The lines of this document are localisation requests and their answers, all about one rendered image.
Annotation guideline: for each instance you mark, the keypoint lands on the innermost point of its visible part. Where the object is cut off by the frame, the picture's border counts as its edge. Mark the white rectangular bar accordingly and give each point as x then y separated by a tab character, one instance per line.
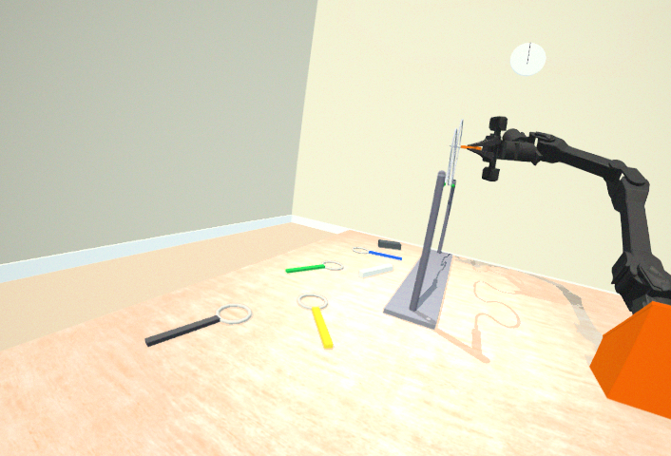
375	271

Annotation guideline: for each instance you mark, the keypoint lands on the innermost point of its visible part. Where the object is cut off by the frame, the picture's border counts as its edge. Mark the green-handled loop tool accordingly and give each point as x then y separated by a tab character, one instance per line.
315	267

